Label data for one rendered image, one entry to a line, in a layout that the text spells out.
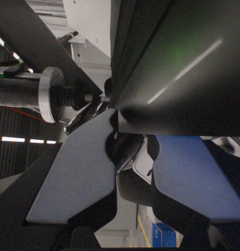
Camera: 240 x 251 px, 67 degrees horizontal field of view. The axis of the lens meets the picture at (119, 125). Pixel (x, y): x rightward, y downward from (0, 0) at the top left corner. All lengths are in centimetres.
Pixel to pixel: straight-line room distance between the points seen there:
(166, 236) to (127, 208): 454
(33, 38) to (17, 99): 14
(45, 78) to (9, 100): 6
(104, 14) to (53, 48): 21
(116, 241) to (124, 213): 617
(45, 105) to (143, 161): 17
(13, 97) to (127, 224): 765
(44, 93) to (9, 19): 16
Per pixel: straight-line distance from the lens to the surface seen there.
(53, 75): 23
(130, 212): 769
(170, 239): 323
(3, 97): 26
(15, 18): 37
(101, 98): 24
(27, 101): 25
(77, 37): 82
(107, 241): 1370
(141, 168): 31
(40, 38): 38
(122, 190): 52
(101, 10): 55
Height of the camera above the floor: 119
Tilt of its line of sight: 2 degrees down
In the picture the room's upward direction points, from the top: 86 degrees counter-clockwise
